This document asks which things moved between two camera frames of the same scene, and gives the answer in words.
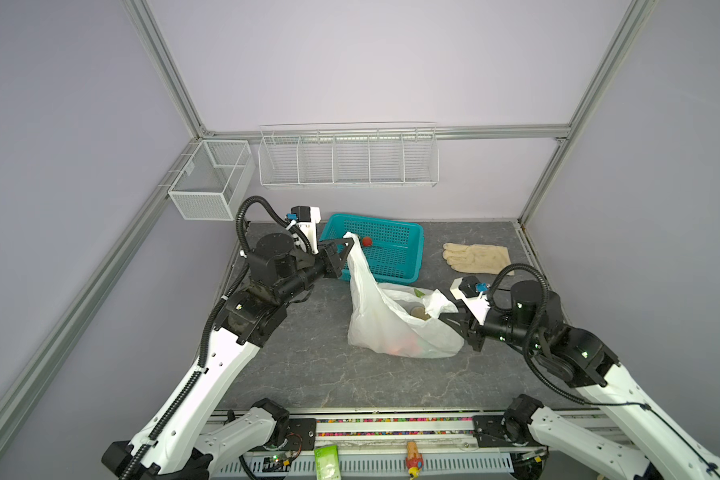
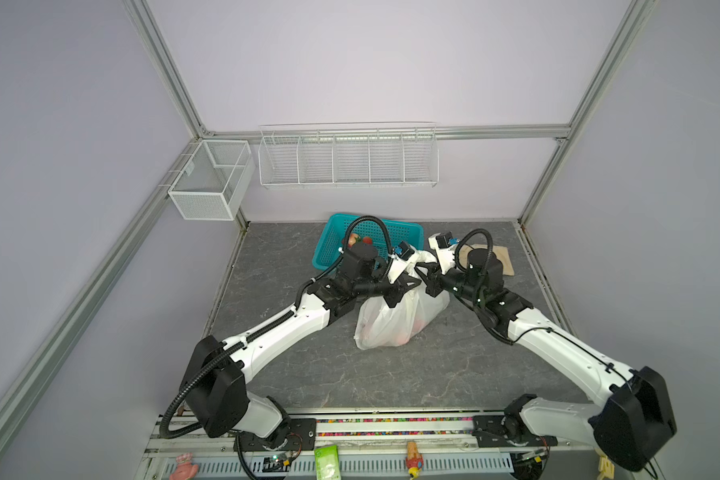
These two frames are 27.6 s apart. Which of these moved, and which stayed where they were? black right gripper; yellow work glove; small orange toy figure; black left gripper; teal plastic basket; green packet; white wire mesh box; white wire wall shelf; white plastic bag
Moved: white plastic bag; black left gripper; black right gripper
Stayed: small orange toy figure; white wire wall shelf; teal plastic basket; yellow work glove; green packet; white wire mesh box
